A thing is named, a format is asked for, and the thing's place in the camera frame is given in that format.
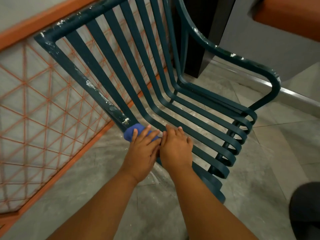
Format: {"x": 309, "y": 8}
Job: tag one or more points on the person's left middle finger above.
{"x": 153, "y": 136}

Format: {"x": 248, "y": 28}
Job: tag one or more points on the person's right forearm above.
{"x": 207, "y": 212}

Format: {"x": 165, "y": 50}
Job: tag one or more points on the dark teal metal slatted chair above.
{"x": 86, "y": 83}

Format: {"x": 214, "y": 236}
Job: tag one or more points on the person's right hand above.
{"x": 176, "y": 154}

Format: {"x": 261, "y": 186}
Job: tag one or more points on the person's right thumb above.
{"x": 162, "y": 144}

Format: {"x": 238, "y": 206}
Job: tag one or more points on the person's left little finger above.
{"x": 134, "y": 136}

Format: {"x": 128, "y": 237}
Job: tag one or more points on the person's left hand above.
{"x": 140, "y": 159}

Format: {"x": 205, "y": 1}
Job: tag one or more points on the person's dark trouser leg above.
{"x": 306, "y": 212}

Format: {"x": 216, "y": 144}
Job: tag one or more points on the grey metal floor trim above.
{"x": 292, "y": 93}

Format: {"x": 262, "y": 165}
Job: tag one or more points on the orange wooden beam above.
{"x": 287, "y": 17}

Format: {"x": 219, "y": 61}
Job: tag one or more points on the person's right middle finger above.
{"x": 180, "y": 133}

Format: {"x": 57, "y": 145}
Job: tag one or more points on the blue cleaning cloth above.
{"x": 128, "y": 134}

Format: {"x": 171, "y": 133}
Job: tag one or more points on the person's left forearm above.
{"x": 100, "y": 212}

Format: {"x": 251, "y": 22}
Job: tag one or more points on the black square pillar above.
{"x": 212, "y": 17}

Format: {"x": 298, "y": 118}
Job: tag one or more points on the orange mesh railing panel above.
{"x": 25, "y": 30}

